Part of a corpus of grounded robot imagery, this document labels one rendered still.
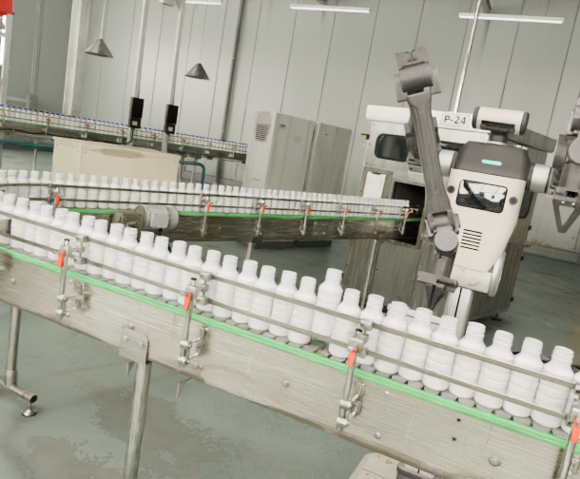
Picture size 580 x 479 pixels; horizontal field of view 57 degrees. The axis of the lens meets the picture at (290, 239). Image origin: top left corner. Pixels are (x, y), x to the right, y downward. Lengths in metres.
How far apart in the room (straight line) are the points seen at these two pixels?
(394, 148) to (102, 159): 2.78
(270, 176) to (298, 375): 6.18
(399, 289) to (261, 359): 3.89
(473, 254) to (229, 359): 0.85
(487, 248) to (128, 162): 4.30
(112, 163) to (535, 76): 10.13
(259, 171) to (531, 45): 7.93
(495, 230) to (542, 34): 11.96
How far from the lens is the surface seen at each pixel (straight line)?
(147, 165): 5.69
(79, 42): 12.16
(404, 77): 1.41
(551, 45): 13.58
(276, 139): 7.41
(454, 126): 4.96
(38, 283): 1.87
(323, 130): 8.11
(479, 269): 1.81
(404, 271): 5.17
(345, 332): 1.30
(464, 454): 1.31
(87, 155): 5.37
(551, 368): 1.26
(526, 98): 13.38
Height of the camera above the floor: 1.48
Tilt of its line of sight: 10 degrees down
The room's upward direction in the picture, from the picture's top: 10 degrees clockwise
